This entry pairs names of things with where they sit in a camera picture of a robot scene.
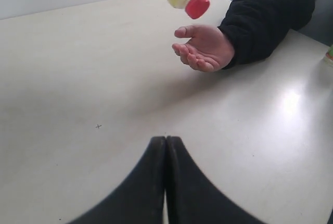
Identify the black sleeved forearm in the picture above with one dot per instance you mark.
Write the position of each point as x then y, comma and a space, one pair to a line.
256, 27

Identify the green white bottle at edge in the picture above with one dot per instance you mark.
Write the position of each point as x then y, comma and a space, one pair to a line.
328, 58

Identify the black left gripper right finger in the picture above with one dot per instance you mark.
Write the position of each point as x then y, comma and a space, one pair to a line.
190, 196

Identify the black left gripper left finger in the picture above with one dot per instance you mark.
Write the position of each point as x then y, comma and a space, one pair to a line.
140, 196

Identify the person's open hand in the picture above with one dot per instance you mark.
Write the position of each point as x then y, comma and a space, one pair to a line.
207, 48

